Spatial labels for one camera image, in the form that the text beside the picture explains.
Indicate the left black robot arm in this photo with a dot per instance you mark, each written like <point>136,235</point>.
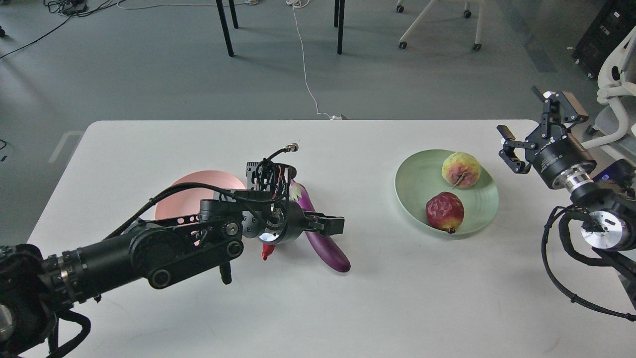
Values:
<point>38,294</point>

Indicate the white rolling chair base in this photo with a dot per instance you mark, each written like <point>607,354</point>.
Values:
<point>470,8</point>

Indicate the black table legs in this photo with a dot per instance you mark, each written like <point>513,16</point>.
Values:
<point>225,23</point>
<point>338,23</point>

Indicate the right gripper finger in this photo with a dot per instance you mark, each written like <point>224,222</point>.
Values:
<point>507,153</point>
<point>560,108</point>

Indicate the yellow-green pink fruit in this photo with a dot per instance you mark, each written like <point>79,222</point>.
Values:
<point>461,170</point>

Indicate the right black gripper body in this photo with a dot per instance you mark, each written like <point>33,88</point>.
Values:
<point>555,152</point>

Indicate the red chili pepper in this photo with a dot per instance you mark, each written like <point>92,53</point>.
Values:
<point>267,250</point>

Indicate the black table legs left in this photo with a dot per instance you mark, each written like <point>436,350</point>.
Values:
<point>225,23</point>

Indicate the black table legs right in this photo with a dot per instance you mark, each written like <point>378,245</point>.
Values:
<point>338,23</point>

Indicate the white office chair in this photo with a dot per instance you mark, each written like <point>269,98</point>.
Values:
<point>614,82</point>

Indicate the purple eggplant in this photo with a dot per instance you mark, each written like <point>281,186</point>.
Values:
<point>323,245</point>

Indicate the light green plate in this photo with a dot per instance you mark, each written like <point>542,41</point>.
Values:
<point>419,178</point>

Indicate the black equipment cabinet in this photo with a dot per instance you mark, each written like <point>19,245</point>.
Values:
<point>611,25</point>

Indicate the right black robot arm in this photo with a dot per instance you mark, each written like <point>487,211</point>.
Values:
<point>599,225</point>

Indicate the pink plate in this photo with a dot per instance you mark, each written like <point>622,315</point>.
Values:
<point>187,202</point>

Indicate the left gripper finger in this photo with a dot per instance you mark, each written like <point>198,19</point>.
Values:
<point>323,224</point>

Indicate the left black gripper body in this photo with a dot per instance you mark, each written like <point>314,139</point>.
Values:
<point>291,223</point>

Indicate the dark red pomegranate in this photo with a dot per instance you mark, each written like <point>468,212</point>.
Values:
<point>445,212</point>

